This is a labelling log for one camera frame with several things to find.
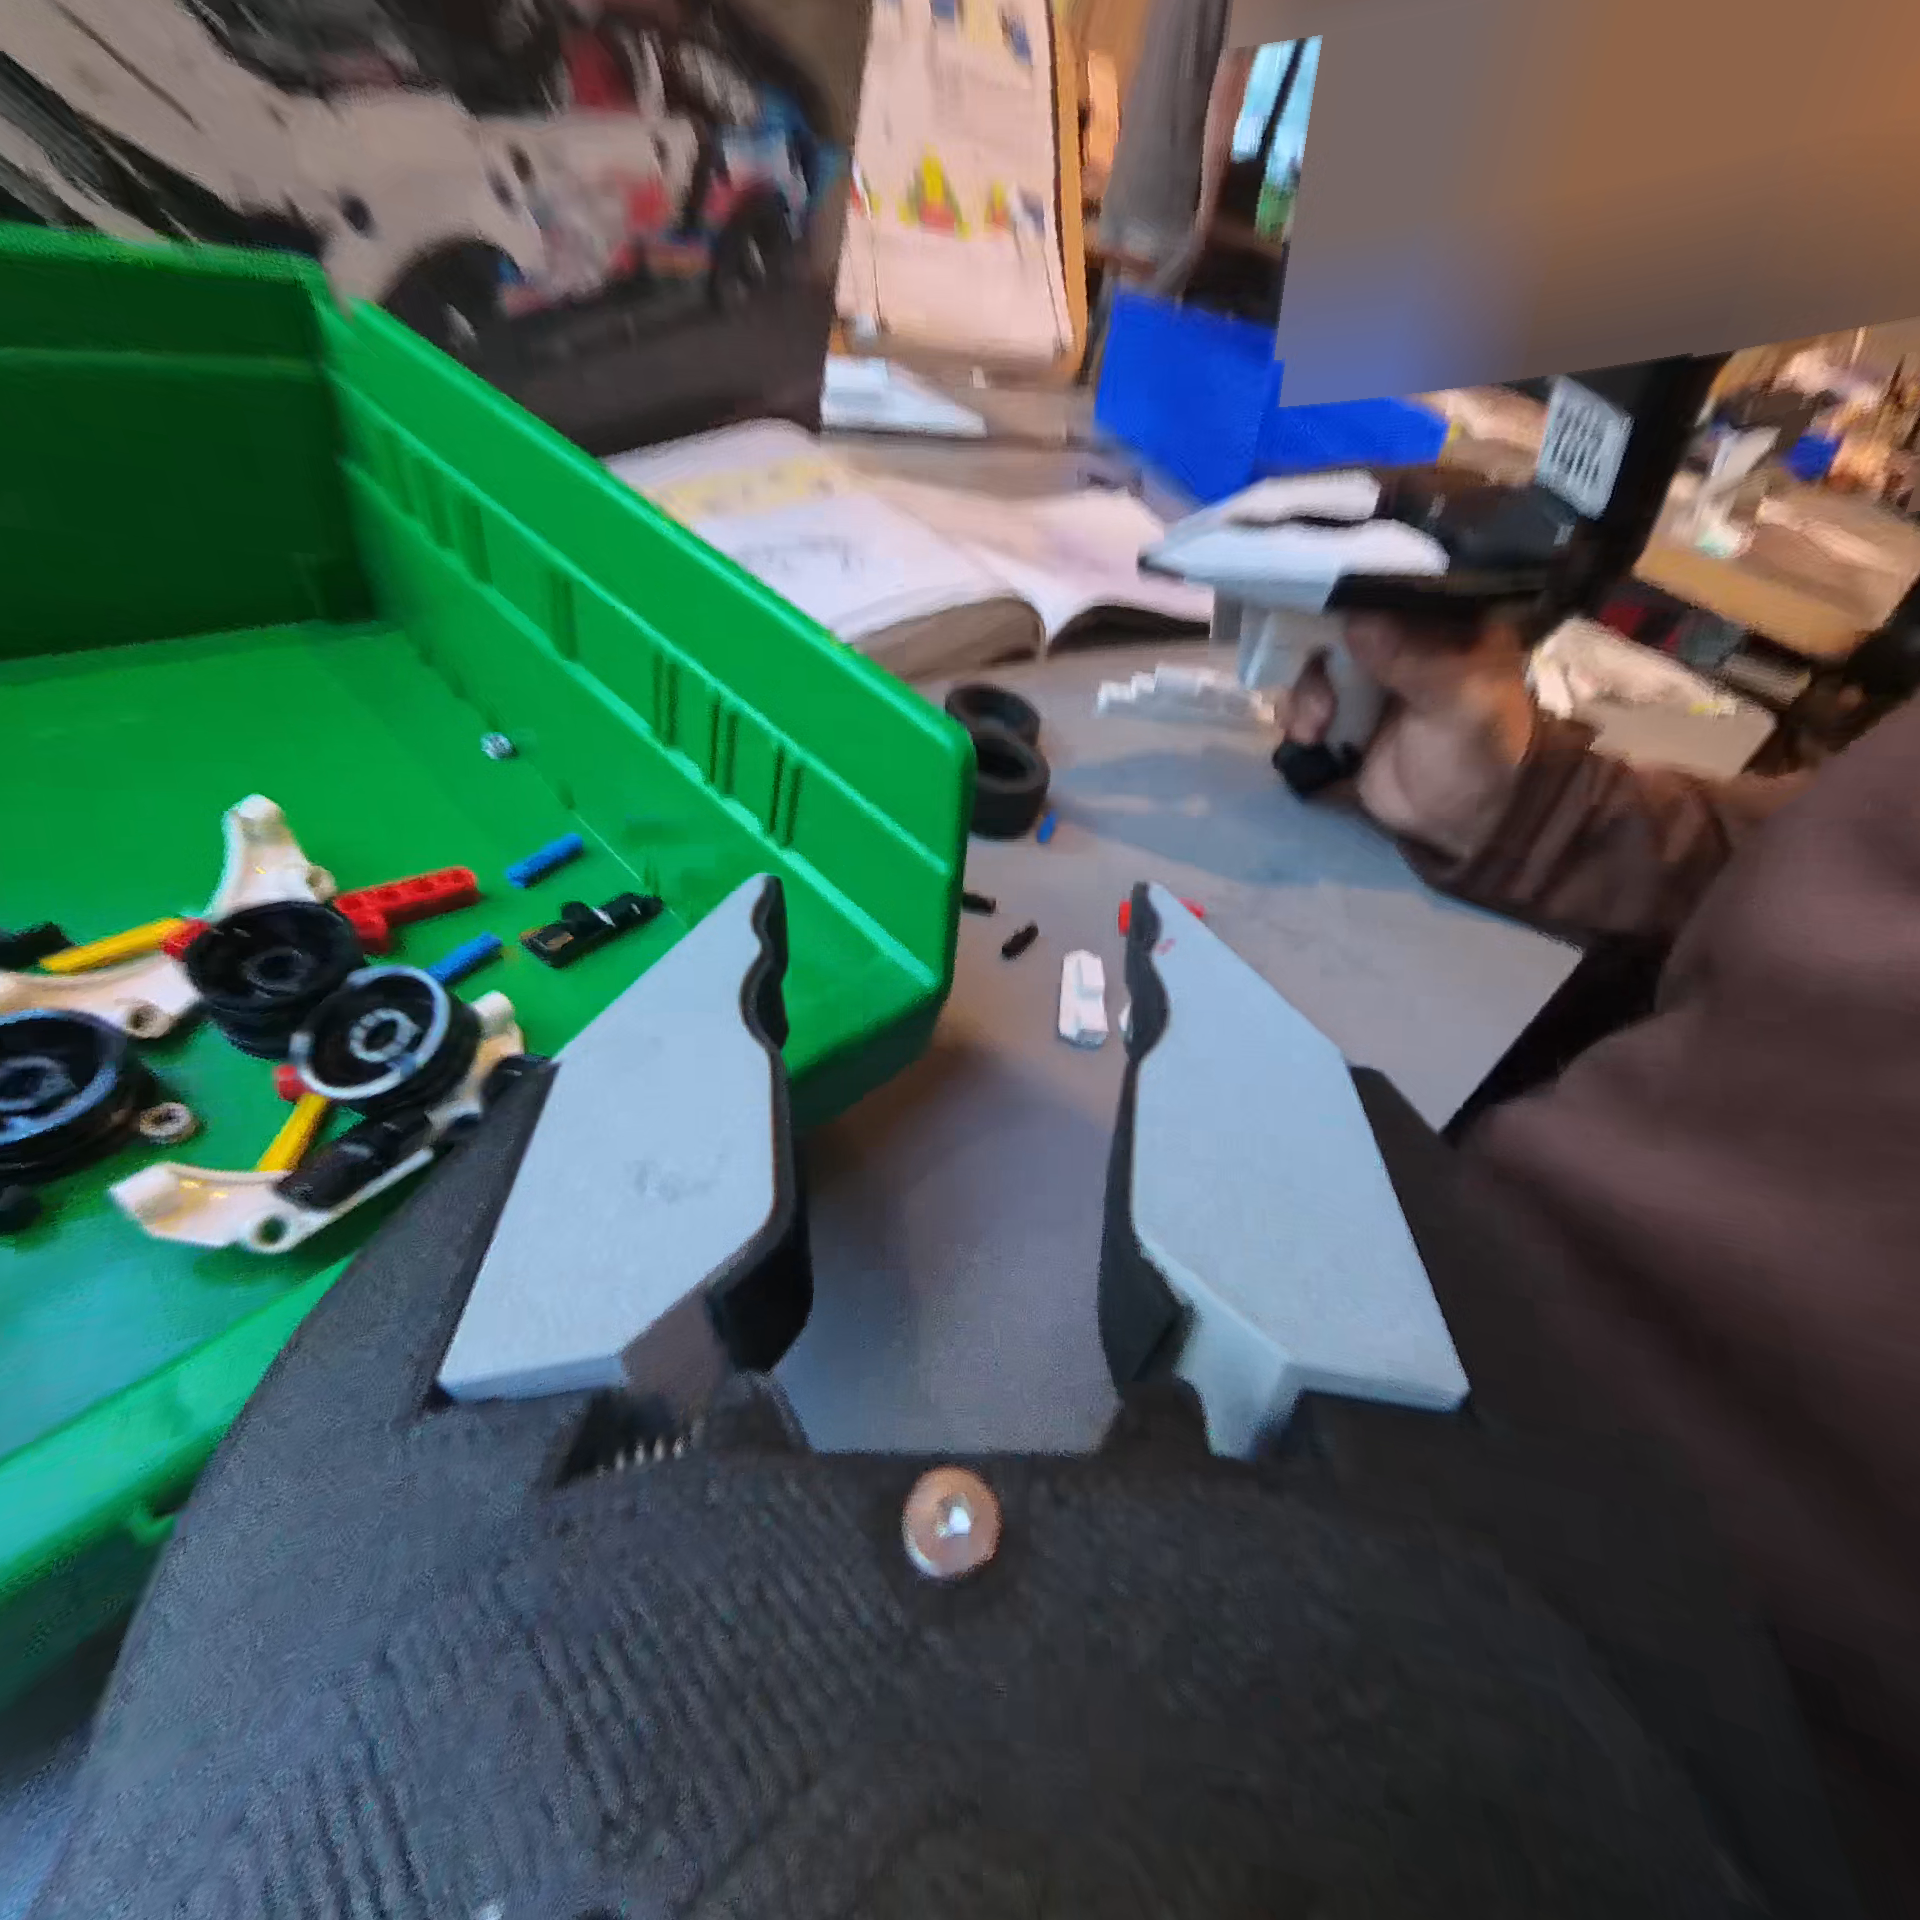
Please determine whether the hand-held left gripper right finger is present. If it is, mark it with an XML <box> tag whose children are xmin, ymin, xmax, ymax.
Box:
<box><xmin>1096</xmin><ymin>881</ymin><xmax>1471</xmax><ymax>1459</ymax></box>

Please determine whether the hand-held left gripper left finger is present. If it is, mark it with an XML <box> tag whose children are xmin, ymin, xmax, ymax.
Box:
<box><xmin>436</xmin><ymin>874</ymin><xmax>817</xmax><ymax>1407</ymax></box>

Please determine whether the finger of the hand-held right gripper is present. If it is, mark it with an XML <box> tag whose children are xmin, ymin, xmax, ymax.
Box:
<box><xmin>1187</xmin><ymin>471</ymin><xmax>1388</xmax><ymax>528</ymax></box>
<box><xmin>1142</xmin><ymin>521</ymin><xmax>1456</xmax><ymax>613</ymax></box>

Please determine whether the white stepped brick assembly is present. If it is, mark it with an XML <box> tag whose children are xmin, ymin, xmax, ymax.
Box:
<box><xmin>1096</xmin><ymin>664</ymin><xmax>1279</xmax><ymax>724</ymax></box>

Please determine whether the green plastic bin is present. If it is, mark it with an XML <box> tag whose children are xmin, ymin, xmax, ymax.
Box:
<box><xmin>0</xmin><ymin>221</ymin><xmax>979</xmax><ymax>1705</ymax></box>

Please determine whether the person's right hand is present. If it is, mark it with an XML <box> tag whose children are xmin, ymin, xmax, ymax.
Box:
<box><xmin>1285</xmin><ymin>604</ymin><xmax>1537</xmax><ymax>859</ymax></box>

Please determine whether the blue plastic bin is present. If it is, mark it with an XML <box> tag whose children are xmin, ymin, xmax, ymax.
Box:
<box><xmin>1091</xmin><ymin>288</ymin><xmax>1451</xmax><ymax>509</ymax></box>

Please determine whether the white curved toy arch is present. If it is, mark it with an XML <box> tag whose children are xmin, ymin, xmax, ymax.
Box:
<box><xmin>0</xmin><ymin>952</ymin><xmax>204</xmax><ymax>1039</ymax></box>
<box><xmin>204</xmin><ymin>796</ymin><xmax>341</xmax><ymax>920</ymax></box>
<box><xmin>108</xmin><ymin>1155</ymin><xmax>392</xmax><ymax>1253</ymax></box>
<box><xmin>436</xmin><ymin>992</ymin><xmax>526</xmax><ymax>1126</ymax></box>

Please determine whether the black toy connector piece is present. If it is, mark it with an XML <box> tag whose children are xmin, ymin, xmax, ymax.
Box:
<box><xmin>521</xmin><ymin>892</ymin><xmax>666</xmax><ymax>970</ymax></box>

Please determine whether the black toy beam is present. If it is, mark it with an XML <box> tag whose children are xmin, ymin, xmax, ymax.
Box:
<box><xmin>276</xmin><ymin>1103</ymin><xmax>452</xmax><ymax>1214</ymax></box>

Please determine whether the black toy wheel rim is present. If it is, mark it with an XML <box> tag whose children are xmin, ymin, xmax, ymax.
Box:
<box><xmin>288</xmin><ymin>964</ymin><xmax>484</xmax><ymax>1120</ymax></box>
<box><xmin>182</xmin><ymin>899</ymin><xmax>368</xmax><ymax>1058</ymax></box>
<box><xmin>0</xmin><ymin>1007</ymin><xmax>151</xmax><ymax>1187</ymax></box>

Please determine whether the red angled toy beam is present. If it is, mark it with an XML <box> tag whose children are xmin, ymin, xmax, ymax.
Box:
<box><xmin>333</xmin><ymin>863</ymin><xmax>483</xmax><ymax>953</ymax></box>

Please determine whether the brown cardboard sheet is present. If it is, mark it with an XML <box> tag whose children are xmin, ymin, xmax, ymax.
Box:
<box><xmin>1046</xmin><ymin>0</ymin><xmax>1093</xmax><ymax>353</ymax></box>

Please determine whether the printed brick instruction sheet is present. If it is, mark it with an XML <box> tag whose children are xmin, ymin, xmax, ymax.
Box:
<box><xmin>832</xmin><ymin>0</ymin><xmax>1089</xmax><ymax>366</ymax></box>

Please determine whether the white flat stand base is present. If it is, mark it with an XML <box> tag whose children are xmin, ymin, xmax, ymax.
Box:
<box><xmin>820</xmin><ymin>352</ymin><xmax>989</xmax><ymax>442</ymax></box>

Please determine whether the open instruction book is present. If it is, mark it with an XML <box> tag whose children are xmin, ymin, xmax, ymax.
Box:
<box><xmin>601</xmin><ymin>418</ymin><xmax>1222</xmax><ymax>680</ymax></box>

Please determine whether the person's torso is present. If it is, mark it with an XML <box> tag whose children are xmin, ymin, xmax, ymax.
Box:
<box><xmin>1440</xmin><ymin>705</ymin><xmax>1920</xmax><ymax>1920</ymax></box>

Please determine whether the black toy car box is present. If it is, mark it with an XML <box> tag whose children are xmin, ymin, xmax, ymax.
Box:
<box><xmin>0</xmin><ymin>0</ymin><xmax>876</xmax><ymax>456</ymax></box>

